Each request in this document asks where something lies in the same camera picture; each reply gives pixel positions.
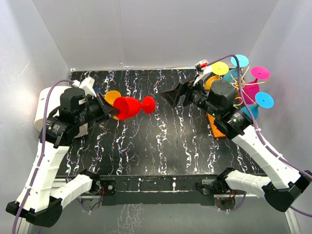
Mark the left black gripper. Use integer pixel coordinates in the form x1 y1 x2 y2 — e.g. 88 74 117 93
76 92 120 126

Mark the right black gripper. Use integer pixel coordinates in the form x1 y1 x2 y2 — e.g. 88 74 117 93
161 75 220 118

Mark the orange wine glass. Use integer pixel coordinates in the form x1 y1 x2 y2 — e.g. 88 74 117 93
104 90 121 106

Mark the red wine glass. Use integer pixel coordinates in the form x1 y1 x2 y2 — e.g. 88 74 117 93
113 96 156 120

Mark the yellow wine glass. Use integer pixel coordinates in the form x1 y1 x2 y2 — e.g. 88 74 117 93
204 61 229 90

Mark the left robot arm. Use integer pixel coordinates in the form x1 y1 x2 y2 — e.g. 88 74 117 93
6 88 120 227

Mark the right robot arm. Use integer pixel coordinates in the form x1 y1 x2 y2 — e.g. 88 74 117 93
161 80 312 212

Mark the magenta wine glass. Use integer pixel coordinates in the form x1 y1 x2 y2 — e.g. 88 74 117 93
242 66 271 105

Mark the teal wine glass back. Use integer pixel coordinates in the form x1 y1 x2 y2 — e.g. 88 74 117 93
222 55 249 83

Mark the teal wine glass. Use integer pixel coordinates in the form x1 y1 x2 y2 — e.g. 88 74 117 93
248 92 274 119
222 55 249 83

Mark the teal wine glass front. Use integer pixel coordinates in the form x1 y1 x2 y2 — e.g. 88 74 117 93
248 92 274 119

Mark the white paper roll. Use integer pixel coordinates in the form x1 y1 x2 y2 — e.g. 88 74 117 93
33 85 89 139

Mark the black front mounting bar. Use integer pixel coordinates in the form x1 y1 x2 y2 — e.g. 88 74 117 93
100 175 216 206

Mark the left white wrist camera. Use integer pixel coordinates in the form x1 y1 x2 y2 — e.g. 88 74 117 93
72 77 96 97

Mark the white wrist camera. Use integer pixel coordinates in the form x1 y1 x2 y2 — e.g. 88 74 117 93
72 77 96 97
193 59 212 86

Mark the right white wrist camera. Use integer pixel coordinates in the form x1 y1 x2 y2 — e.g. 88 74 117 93
193 59 212 86

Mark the gold wire glass rack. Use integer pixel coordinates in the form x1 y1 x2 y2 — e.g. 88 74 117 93
206 65 269 139

